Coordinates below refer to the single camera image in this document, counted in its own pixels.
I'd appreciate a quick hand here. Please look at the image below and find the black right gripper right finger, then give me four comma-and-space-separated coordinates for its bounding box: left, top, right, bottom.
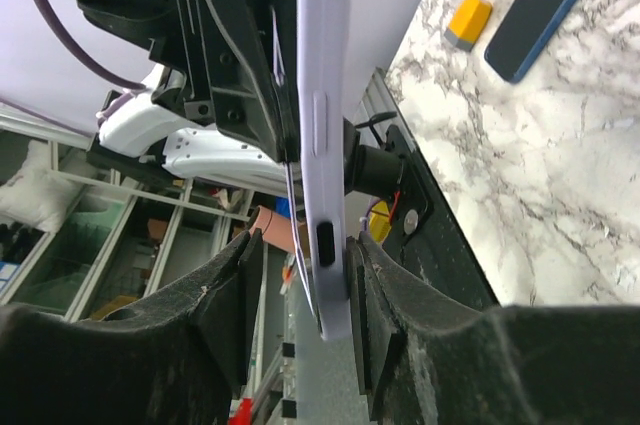
346, 234, 639, 424

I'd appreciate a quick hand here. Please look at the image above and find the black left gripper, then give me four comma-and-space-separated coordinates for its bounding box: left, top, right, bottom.
76, 0, 284, 163

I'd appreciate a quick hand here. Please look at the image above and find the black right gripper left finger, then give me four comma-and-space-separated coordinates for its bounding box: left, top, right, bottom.
1, 232, 263, 424

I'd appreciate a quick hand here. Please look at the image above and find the black smartphone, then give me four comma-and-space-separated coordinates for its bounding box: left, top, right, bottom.
271, 0, 319, 320

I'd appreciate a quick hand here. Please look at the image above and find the lavender phone case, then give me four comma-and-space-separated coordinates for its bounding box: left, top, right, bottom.
296, 0, 351, 341

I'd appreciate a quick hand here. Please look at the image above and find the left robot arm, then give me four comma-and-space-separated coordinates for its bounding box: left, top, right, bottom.
77, 0, 300, 196

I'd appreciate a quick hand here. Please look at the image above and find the yellow grey eraser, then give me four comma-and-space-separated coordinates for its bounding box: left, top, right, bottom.
444, 0, 493, 52

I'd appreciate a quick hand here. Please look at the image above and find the blue-edged smartphone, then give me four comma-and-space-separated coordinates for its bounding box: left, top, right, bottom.
484, 0, 577, 84

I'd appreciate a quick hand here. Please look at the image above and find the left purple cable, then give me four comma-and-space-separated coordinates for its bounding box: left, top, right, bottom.
12, 0, 149, 94

